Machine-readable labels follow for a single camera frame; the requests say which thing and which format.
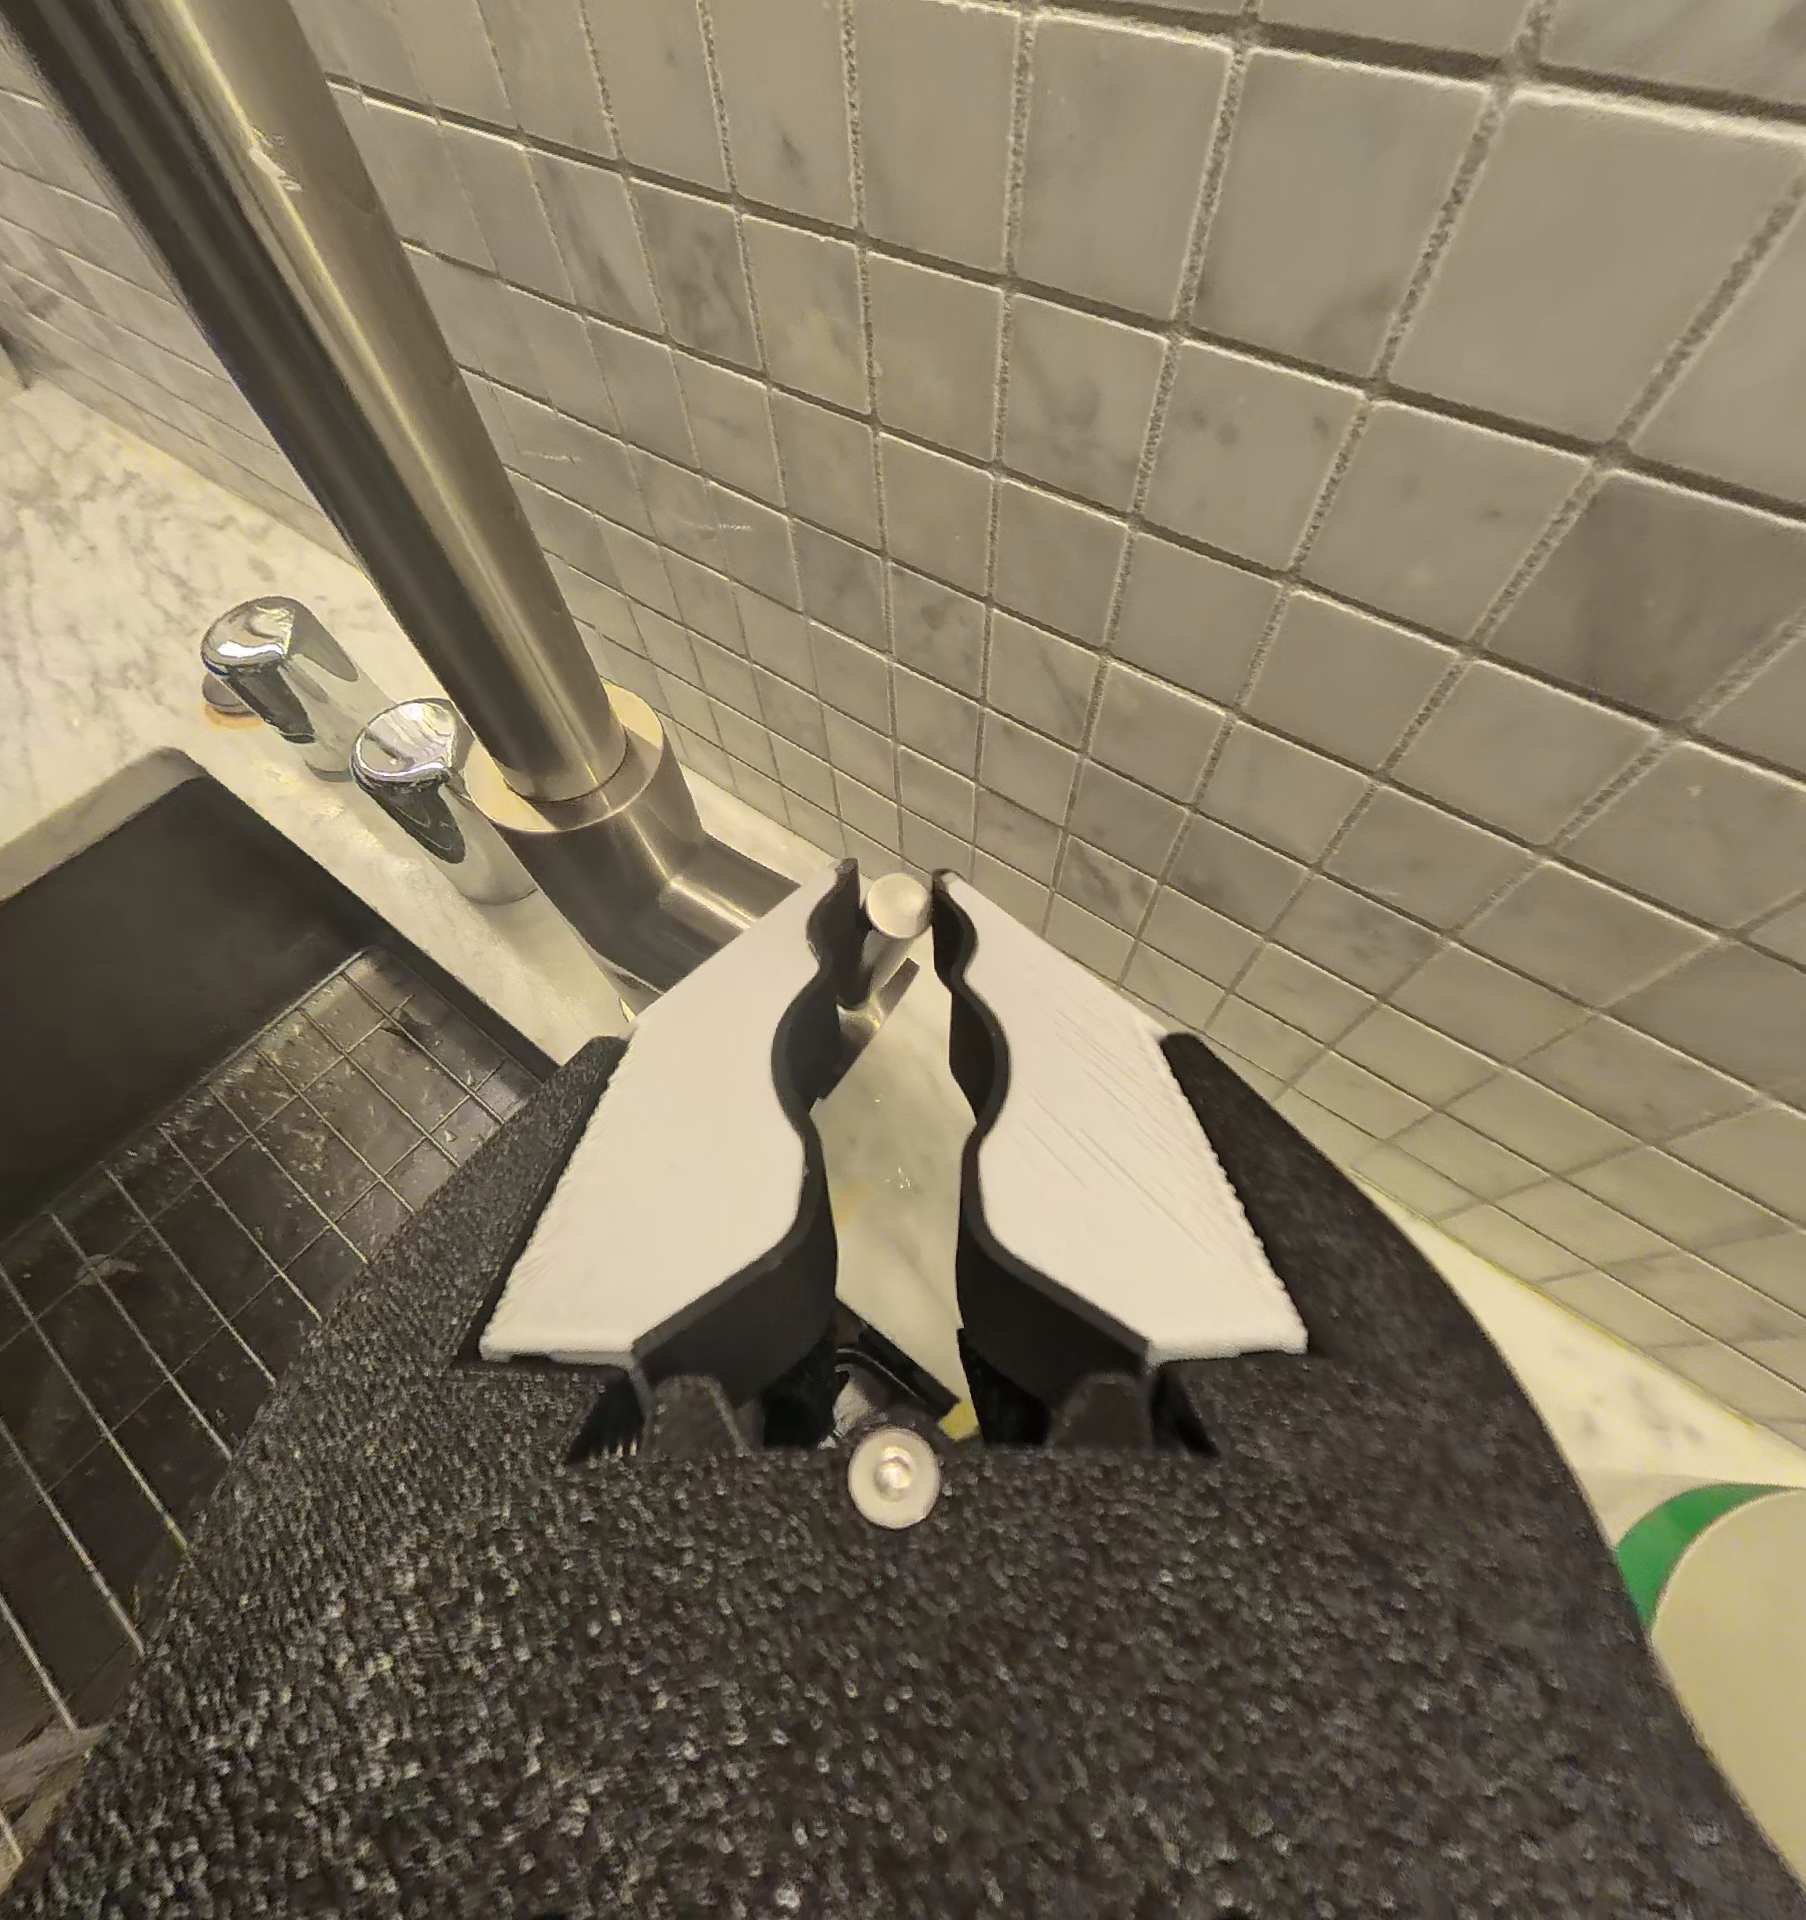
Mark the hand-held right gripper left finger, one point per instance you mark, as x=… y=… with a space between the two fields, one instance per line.
x=663 y=1185

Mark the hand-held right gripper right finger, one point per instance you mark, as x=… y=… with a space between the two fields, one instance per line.
x=1113 y=1185

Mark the stainless steel sink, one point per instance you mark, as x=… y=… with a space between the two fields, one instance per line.
x=93 y=960

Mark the stainless steel kitchen faucet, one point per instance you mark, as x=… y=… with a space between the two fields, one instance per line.
x=393 y=495

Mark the chrome sink button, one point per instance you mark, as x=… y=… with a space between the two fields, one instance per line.
x=422 y=764
x=267 y=660

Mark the yellow dish soap pump bottle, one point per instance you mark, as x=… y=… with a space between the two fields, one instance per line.
x=1759 y=1651

